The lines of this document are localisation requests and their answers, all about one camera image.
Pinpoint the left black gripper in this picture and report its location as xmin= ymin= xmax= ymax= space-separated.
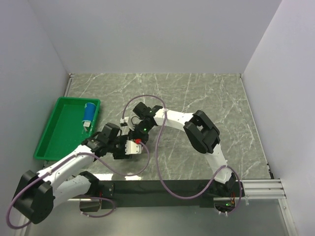
xmin=108 ymin=134 xmax=132 ymax=159

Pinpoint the blue green crocodile towel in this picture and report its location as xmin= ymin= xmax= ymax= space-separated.
xmin=82 ymin=102 xmax=96 ymax=131

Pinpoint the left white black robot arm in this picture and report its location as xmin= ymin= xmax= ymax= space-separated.
xmin=6 ymin=123 xmax=133 ymax=224

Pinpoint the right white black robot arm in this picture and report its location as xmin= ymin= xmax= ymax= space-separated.
xmin=121 ymin=102 xmax=236 ymax=196

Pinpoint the green plastic tray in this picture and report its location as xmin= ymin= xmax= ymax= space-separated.
xmin=33 ymin=97 xmax=101 ymax=161

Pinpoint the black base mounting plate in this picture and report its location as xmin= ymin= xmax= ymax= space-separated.
xmin=78 ymin=180 xmax=246 ymax=212

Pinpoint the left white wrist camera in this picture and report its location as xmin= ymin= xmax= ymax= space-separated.
xmin=125 ymin=140 xmax=143 ymax=155

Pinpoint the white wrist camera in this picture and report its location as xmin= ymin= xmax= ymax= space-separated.
xmin=125 ymin=140 xmax=143 ymax=155
xmin=120 ymin=117 xmax=130 ymax=127

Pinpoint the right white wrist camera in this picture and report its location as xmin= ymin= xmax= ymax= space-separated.
xmin=120 ymin=117 xmax=130 ymax=127

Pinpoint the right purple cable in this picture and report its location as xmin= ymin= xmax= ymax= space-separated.
xmin=122 ymin=94 xmax=242 ymax=215

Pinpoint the purple cable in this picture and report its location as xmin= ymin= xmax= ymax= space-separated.
xmin=122 ymin=94 xmax=242 ymax=215
xmin=6 ymin=145 xmax=150 ymax=229

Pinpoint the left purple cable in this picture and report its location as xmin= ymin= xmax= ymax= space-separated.
xmin=6 ymin=145 xmax=150 ymax=229

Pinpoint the aluminium rail frame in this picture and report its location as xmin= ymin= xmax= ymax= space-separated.
xmin=14 ymin=73 xmax=297 ymax=236

